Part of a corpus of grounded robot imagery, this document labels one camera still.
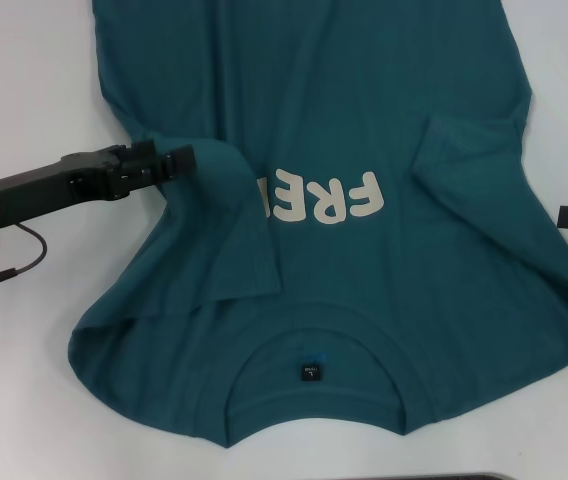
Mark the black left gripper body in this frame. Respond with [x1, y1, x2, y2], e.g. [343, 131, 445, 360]
[0, 144, 128, 230]

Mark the teal t-shirt with FREE print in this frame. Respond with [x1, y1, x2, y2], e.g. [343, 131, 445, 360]
[66, 0, 568, 435]

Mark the black flat panel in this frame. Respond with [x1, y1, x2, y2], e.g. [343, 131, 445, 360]
[423, 473, 515, 480]

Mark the left arm cable with plug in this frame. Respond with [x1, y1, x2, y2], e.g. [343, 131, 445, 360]
[0, 223, 49, 305]

